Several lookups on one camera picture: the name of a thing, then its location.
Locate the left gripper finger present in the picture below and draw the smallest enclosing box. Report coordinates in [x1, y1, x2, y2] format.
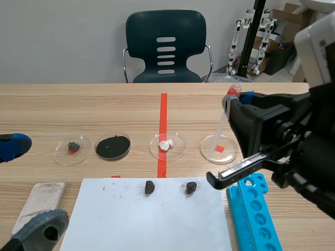
[0, 209, 70, 251]
[0, 132, 32, 163]

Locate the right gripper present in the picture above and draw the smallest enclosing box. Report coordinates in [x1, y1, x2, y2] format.
[206, 86, 335, 199]

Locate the dropper with red bulb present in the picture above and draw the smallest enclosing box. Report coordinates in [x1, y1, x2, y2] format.
[210, 83, 242, 158]

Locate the small white tile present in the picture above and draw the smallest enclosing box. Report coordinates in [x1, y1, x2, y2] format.
[11, 182, 66, 236]

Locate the clear glass dish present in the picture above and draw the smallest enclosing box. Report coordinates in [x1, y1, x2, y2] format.
[54, 134, 92, 167]
[199, 134, 239, 165]
[149, 132, 187, 161]

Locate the dark green case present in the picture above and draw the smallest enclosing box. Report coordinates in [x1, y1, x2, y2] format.
[265, 42, 298, 77]

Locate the black metal pole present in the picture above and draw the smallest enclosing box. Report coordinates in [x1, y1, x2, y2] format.
[236, 0, 268, 79]

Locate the small white humanoid robot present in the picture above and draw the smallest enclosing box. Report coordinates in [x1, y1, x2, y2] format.
[250, 8, 276, 76]
[226, 7, 256, 77]

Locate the turquoise rack with round holes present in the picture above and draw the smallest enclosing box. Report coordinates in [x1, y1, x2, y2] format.
[226, 173, 284, 251]

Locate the brown cardboard box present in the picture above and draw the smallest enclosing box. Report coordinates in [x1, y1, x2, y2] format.
[271, 2, 312, 45]

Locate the glass dish with black powder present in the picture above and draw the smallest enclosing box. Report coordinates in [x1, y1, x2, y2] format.
[94, 132, 132, 161]

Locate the white sheet of paper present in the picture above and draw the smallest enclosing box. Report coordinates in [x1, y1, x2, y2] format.
[59, 177, 233, 251]

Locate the dark blue chair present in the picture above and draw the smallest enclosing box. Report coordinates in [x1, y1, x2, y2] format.
[122, 9, 213, 84]

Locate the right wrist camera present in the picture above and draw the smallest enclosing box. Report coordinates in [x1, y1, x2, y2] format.
[294, 12, 335, 88]

